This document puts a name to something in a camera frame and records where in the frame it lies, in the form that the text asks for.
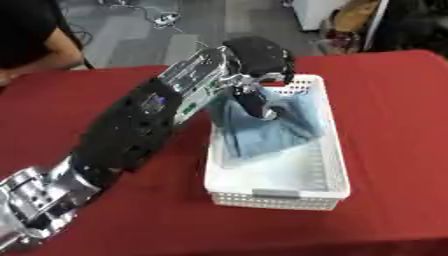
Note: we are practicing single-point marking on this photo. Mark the light blue plastic bag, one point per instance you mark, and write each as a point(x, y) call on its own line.
point(274, 130)

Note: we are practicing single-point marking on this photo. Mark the person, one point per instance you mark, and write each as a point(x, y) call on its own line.
point(32, 36)

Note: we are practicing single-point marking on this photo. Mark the white perforated plastic basket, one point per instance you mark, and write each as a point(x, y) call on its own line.
point(280, 173)

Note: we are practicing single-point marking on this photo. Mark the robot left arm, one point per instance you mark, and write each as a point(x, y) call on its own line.
point(125, 133)

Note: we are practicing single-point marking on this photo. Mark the white cabinet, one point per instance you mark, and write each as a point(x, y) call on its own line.
point(312, 13)

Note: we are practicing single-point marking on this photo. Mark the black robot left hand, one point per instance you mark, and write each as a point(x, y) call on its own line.
point(261, 60)

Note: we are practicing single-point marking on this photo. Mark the tan cardboard box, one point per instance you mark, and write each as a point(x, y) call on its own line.
point(350, 20)

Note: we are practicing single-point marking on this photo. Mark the white power strip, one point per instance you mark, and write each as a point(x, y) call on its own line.
point(164, 19)

